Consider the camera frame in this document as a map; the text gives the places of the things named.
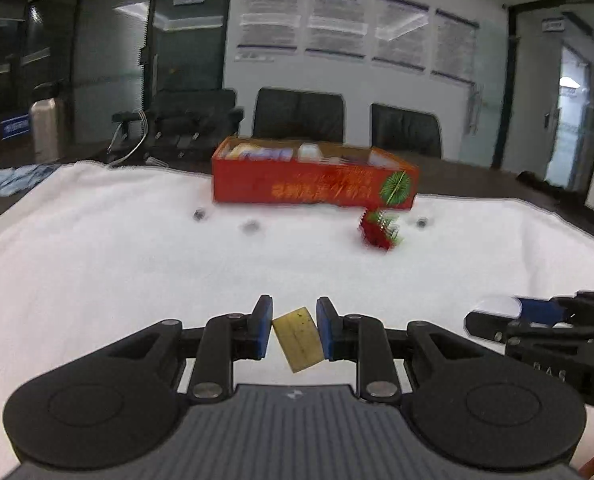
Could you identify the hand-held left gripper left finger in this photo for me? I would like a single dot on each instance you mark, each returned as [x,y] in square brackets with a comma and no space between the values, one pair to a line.
[263,330]

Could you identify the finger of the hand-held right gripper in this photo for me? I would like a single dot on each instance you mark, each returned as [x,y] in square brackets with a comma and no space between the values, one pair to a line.
[487,325]
[539,308]

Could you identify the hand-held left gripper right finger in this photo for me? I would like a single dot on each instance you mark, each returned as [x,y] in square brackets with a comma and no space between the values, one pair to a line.
[326,330]

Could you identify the tan rectangular block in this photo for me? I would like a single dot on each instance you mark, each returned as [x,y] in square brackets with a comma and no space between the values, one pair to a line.
[299,340]

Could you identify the red cardboard box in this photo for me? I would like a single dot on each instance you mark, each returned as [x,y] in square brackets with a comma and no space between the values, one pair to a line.
[287,185]

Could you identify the red green crinkled packet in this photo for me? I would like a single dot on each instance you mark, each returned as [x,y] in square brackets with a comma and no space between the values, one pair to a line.
[377,232]

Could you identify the small dark round object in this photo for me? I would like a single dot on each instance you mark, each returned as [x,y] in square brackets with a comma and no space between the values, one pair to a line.
[199,214]

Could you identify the white towel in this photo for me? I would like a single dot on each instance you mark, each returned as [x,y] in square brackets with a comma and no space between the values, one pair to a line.
[127,260]

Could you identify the black office chair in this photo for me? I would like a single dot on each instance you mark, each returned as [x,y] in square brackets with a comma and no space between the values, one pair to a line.
[197,102]
[297,112]
[407,127]

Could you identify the small door sign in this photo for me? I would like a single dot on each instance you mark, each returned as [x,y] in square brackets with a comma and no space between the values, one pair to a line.
[554,26]

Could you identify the light blue cloth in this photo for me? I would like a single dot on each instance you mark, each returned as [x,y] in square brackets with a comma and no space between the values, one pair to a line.
[12,180]

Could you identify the steel thermos jug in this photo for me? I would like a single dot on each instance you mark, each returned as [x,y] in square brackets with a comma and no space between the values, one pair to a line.
[47,130]

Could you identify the blue desk sign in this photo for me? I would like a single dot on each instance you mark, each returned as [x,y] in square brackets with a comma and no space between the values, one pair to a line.
[14,129]

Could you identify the wall poster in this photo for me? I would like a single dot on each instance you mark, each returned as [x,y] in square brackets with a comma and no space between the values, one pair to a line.
[337,20]
[454,47]
[401,32]
[269,20]

